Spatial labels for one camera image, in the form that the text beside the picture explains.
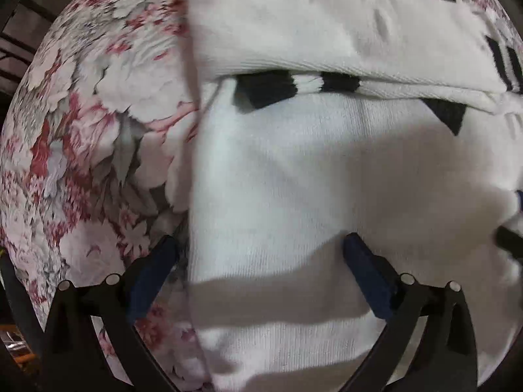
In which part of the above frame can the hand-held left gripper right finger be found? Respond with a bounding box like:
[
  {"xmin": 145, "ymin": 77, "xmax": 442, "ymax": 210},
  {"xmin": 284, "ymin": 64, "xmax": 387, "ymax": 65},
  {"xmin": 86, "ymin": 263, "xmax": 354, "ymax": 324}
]
[{"xmin": 342, "ymin": 232, "xmax": 480, "ymax": 392}]

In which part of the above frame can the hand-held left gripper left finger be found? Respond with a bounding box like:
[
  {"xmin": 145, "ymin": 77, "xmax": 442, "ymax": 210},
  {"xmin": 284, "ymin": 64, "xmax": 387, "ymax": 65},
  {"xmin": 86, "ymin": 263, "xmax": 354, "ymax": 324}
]
[{"xmin": 41, "ymin": 235, "xmax": 181, "ymax": 392}]

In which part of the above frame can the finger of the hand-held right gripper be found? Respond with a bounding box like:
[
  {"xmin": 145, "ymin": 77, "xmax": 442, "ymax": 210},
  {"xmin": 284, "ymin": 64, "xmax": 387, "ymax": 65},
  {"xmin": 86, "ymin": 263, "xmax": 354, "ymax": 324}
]
[{"xmin": 495, "ymin": 190, "xmax": 523, "ymax": 261}]

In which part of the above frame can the white sweater with black trim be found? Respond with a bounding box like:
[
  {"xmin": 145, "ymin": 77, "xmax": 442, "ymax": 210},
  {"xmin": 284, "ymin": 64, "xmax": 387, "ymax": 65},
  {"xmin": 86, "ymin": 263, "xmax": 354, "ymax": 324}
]
[{"xmin": 180, "ymin": 0, "xmax": 523, "ymax": 392}]

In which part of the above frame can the floral bed sheet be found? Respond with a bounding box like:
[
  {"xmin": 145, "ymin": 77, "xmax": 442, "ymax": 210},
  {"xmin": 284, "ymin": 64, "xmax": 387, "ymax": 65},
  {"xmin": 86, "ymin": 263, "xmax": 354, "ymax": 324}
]
[{"xmin": 0, "ymin": 0, "xmax": 523, "ymax": 392}]

